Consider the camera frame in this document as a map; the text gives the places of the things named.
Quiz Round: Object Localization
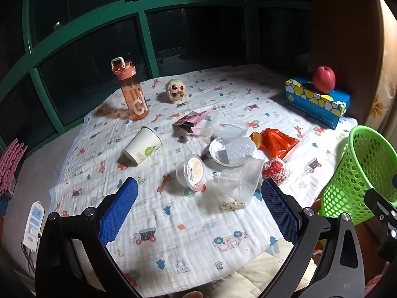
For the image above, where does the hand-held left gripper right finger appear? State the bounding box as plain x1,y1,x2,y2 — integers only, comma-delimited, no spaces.
257,178,366,298

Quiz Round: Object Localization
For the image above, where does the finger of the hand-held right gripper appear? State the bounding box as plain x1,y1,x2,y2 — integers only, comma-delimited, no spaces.
364,187,397,265

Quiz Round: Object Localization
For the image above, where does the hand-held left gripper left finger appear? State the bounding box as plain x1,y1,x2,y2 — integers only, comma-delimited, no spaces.
35,177,140,298

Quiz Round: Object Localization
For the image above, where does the red fruit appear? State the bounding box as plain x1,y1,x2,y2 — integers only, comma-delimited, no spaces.
261,158,290,184

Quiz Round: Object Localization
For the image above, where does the green plastic basket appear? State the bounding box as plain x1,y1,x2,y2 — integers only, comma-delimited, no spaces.
319,125,397,226

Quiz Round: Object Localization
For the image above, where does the clear plastic container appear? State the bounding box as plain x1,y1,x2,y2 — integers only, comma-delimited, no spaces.
218,158,265,208

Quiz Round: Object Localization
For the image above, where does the orange snack packet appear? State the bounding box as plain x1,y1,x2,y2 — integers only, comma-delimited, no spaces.
257,128,300,159

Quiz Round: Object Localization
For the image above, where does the white foam block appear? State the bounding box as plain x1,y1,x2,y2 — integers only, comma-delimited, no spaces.
224,137,257,165

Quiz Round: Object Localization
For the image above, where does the white plastic cup lid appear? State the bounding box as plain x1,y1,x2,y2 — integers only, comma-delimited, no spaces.
209,137,249,166

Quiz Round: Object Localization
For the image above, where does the plastic jelly cup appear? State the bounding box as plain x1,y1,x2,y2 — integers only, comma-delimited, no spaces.
176,154,208,190

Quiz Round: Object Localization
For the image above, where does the white paper cup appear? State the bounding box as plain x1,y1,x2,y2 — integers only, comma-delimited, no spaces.
123,126,163,166

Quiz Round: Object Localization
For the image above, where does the printed white blanket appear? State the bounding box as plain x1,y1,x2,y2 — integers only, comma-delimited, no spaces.
49,65,359,298

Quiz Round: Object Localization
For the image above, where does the cream quilt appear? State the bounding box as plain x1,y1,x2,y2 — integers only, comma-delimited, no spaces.
214,248,314,298

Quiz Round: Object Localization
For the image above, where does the white power strip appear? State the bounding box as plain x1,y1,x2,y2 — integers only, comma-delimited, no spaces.
22,201,45,251

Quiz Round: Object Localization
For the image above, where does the clear round plastic dish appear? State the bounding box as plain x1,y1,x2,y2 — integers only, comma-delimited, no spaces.
212,122,249,140

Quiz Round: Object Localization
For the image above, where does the floral cloth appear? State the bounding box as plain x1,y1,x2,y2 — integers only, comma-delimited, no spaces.
364,0,397,131

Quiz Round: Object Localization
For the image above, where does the blue spotted tissue box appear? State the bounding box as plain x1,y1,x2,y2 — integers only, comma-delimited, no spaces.
285,77,352,130

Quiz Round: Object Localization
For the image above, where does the clear plastic wrapper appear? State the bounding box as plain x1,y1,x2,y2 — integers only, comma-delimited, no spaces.
194,112,224,139

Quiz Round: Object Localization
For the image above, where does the orange plastic water bottle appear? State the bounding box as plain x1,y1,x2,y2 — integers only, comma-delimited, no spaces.
111,57,150,121

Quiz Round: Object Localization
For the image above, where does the pink paper carton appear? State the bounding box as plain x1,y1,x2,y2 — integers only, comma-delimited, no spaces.
172,109,213,135

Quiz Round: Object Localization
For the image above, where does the pink lattice mat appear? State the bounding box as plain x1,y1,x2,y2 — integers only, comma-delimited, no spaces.
0,138,28,197

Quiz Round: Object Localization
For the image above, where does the red apple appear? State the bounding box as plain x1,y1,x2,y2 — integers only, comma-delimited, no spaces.
312,66,336,94

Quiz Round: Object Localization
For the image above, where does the brown wooden cabinet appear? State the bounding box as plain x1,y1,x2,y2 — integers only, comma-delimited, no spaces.
305,0,385,121

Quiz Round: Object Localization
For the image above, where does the black cable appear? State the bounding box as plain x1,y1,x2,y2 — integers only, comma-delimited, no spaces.
20,242,39,278

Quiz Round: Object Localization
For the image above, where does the green window frame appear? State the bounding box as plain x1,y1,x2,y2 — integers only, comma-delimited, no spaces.
0,0,311,149

